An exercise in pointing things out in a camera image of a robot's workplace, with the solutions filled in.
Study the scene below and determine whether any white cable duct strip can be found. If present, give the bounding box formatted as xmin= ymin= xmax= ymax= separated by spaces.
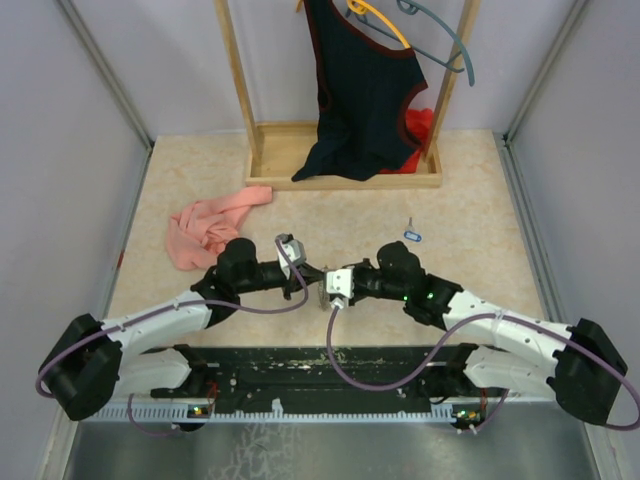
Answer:
xmin=94 ymin=399 xmax=491 ymax=425

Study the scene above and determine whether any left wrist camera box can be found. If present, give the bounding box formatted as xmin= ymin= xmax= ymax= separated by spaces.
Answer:
xmin=275 ymin=234 xmax=307 ymax=277

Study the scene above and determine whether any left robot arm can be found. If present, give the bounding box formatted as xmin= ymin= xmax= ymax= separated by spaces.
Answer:
xmin=35 ymin=234 xmax=324 ymax=421

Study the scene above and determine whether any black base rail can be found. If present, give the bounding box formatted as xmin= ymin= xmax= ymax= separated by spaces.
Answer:
xmin=151 ymin=347 xmax=480 ymax=415

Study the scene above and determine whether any wooden clothes rack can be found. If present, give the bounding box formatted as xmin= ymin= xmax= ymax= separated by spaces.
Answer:
xmin=214 ymin=1 xmax=480 ymax=190

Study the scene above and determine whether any red cloth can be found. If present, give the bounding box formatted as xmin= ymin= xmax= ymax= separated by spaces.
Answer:
xmin=380 ymin=108 xmax=434 ymax=174

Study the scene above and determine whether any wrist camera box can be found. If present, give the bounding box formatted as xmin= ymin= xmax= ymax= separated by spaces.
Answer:
xmin=275 ymin=234 xmax=307 ymax=277
xmin=324 ymin=268 xmax=354 ymax=309

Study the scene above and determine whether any large keyring with small rings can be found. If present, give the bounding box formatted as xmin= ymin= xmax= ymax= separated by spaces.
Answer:
xmin=317 ymin=265 xmax=331 ymax=311

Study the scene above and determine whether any blue tagged key bunch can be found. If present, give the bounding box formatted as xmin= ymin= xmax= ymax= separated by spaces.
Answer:
xmin=403 ymin=217 xmax=422 ymax=243

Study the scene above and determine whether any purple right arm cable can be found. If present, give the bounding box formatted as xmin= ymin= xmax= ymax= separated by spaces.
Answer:
xmin=325 ymin=302 xmax=640 ymax=434

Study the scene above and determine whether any dark navy tank top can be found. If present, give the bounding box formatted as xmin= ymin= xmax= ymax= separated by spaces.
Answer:
xmin=291 ymin=1 xmax=427 ymax=182

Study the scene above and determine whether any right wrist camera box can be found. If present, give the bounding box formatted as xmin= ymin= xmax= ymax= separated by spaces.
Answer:
xmin=324 ymin=268 xmax=354 ymax=309

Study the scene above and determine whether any grey blue clothes hanger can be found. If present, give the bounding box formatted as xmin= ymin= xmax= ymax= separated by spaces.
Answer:
xmin=395 ymin=0 xmax=477 ymax=87

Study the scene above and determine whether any yellow clothes hanger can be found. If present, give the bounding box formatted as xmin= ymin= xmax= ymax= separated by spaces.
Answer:
xmin=295 ymin=0 xmax=414 ymax=51

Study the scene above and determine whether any pink cloth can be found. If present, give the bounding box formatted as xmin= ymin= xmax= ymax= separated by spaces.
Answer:
xmin=165 ymin=186 xmax=273 ymax=271

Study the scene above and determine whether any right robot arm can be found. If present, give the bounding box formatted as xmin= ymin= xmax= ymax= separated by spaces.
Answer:
xmin=350 ymin=242 xmax=628 ymax=426

